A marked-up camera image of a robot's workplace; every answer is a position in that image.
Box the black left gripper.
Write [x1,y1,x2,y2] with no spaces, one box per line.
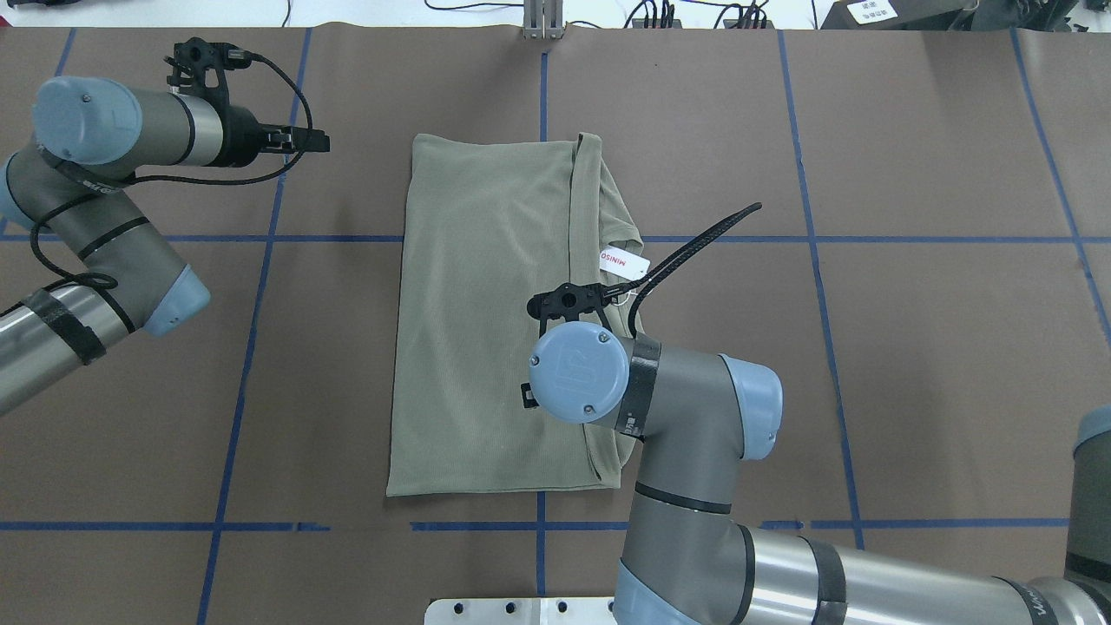
[217,109,331,168]

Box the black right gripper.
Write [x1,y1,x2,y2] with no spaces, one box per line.
[520,383,536,409]

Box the olive green long-sleeve shirt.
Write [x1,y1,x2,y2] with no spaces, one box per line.
[386,132,643,498]

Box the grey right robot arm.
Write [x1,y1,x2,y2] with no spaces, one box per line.
[526,321,1108,624]

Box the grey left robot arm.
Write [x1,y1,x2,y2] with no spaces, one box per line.
[3,75,330,412]

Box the white red price tag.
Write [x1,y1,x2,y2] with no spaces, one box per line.
[599,246,651,306]

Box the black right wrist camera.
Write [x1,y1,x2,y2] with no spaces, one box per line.
[526,282,628,337]

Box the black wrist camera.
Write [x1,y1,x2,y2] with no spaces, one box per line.
[164,36,254,99]
[526,282,628,337]

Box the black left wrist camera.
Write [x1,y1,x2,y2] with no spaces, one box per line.
[164,36,254,99]

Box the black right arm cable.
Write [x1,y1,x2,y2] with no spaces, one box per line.
[599,202,763,335]

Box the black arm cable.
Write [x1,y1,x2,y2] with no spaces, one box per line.
[599,202,763,335]
[29,52,316,292]

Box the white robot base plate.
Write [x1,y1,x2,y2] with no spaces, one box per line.
[424,596,655,624]

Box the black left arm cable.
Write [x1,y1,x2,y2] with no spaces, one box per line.
[29,52,316,292]

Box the grey aluminium camera post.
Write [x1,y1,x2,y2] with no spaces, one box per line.
[521,0,565,41]

